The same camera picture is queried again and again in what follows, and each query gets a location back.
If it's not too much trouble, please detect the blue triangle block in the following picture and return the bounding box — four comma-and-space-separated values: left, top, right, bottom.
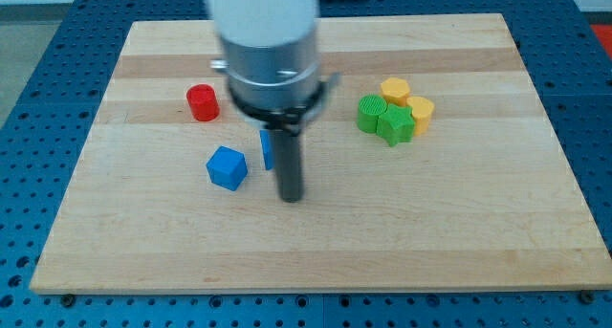
259, 130, 273, 170

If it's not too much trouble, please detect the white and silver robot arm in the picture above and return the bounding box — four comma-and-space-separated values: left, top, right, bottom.
206, 0, 319, 110

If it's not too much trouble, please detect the blue cube block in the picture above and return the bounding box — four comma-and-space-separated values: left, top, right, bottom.
206, 146, 248, 191

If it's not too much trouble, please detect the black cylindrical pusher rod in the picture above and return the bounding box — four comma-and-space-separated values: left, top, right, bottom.
270, 130, 304, 203

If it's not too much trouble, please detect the green cylinder block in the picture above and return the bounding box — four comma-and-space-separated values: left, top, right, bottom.
357, 95, 387, 134

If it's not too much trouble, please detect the green star block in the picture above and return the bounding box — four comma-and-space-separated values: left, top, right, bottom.
376, 103, 416, 147

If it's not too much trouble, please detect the yellow hexagon block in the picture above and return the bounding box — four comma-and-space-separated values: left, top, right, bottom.
380, 77, 411, 107

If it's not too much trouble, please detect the red cylinder block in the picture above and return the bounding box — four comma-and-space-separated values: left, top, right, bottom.
186, 84, 220, 121

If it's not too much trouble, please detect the yellow rounded block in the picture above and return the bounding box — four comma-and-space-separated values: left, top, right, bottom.
406, 96, 435, 136

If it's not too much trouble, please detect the wooden board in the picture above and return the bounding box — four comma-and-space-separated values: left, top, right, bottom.
30, 13, 611, 295

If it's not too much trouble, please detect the black cable clamp ring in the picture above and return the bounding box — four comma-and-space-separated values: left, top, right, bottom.
227, 72, 341, 137

